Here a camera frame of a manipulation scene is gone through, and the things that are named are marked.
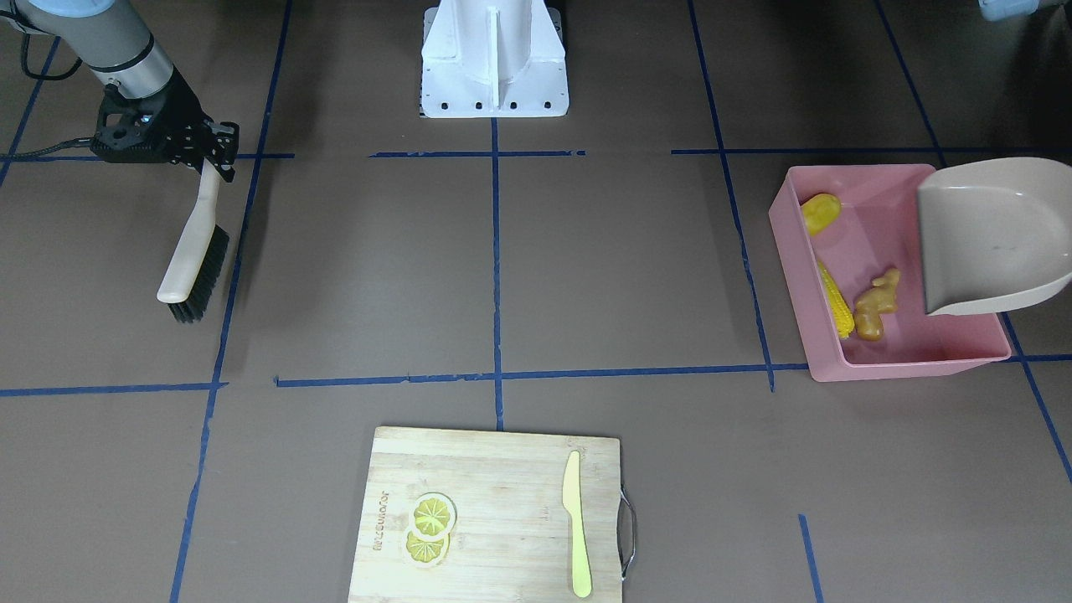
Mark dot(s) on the yellow toy lemon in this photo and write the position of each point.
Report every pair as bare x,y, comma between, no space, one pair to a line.
820,211

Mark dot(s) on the orange toy ginger root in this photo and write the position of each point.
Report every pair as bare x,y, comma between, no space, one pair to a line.
871,305

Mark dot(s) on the yellow plastic knife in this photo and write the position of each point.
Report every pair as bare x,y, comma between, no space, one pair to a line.
580,574

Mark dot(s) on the beige plastic dustpan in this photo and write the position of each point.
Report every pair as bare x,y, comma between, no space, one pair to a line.
995,235

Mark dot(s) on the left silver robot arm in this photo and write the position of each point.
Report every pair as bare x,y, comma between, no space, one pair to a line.
999,10

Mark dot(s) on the pink plastic bin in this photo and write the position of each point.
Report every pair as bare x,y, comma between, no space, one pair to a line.
877,230

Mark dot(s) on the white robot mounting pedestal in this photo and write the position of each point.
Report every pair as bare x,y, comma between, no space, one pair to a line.
494,59

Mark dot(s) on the wooden hand brush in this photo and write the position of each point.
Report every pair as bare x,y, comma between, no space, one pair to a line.
198,257

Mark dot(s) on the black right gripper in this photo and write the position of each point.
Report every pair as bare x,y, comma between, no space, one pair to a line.
179,107

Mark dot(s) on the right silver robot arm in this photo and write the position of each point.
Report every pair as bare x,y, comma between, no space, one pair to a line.
109,37

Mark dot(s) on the yellow toy corn cob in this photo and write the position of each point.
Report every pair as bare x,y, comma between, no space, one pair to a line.
840,310

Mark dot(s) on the wooden cutting board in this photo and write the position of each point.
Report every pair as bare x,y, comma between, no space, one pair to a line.
511,539

